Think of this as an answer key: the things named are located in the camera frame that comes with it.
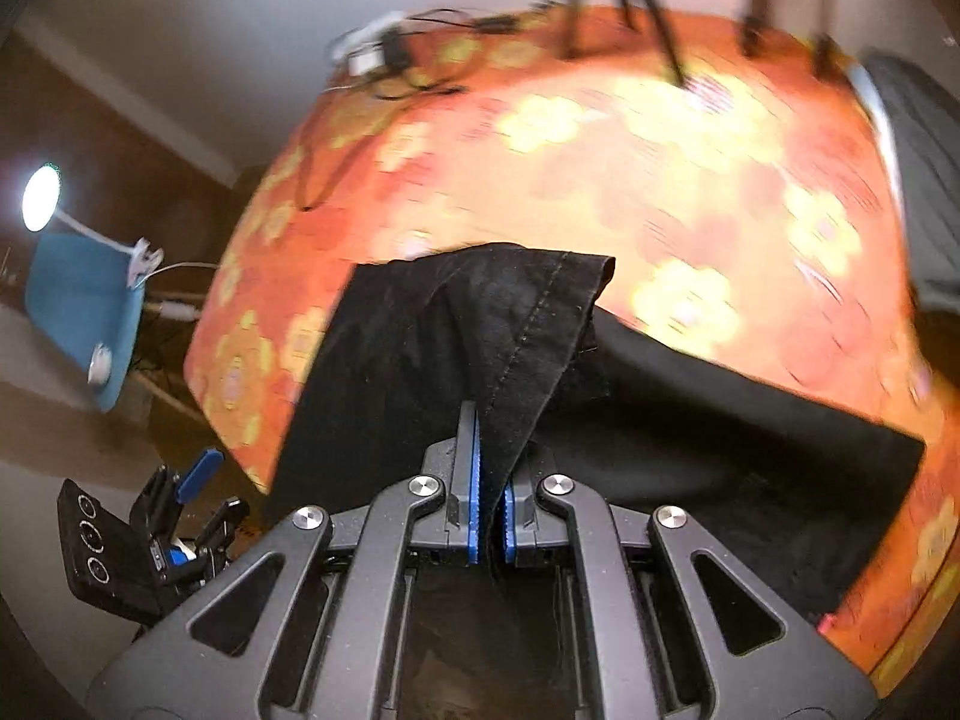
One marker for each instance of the black inline controller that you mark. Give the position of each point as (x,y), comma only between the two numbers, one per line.
(496,23)

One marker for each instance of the orange floral tablecloth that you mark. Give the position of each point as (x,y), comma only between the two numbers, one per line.
(600,165)

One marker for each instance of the black pants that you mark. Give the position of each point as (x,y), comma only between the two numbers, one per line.
(420,345)

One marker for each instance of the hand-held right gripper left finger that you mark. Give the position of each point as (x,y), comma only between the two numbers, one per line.
(474,495)

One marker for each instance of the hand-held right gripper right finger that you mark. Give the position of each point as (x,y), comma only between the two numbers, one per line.
(510,517)

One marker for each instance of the blue chair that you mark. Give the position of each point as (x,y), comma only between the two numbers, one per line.
(75,300)

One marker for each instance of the folded dark clothes stack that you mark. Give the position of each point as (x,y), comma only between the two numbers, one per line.
(919,180)

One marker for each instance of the white clip lamp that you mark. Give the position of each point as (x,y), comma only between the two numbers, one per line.
(41,199)

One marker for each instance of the black charger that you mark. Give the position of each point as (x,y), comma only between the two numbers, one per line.
(397,51)

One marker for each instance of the white charger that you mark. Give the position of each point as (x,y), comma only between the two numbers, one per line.
(365,60)

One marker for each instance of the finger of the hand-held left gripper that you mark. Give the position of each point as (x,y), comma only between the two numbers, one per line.
(201,474)
(225,521)

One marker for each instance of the white power strip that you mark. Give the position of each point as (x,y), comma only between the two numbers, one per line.
(367,30)

